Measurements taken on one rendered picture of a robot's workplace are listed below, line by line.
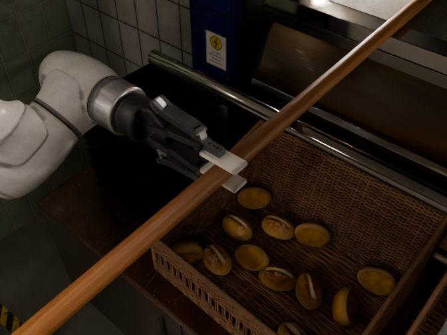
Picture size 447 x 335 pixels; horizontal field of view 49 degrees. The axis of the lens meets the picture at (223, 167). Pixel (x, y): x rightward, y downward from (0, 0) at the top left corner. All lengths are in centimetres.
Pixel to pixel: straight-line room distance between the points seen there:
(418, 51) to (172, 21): 76
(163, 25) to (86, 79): 76
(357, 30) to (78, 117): 64
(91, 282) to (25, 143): 31
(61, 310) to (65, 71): 44
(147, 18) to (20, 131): 89
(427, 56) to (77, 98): 70
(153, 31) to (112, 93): 84
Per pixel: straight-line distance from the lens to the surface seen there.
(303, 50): 130
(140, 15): 168
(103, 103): 84
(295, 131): 86
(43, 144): 87
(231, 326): 125
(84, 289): 62
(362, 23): 118
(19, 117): 86
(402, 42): 114
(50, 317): 61
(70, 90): 88
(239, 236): 139
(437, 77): 114
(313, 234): 139
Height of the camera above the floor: 172
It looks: 44 degrees down
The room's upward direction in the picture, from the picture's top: straight up
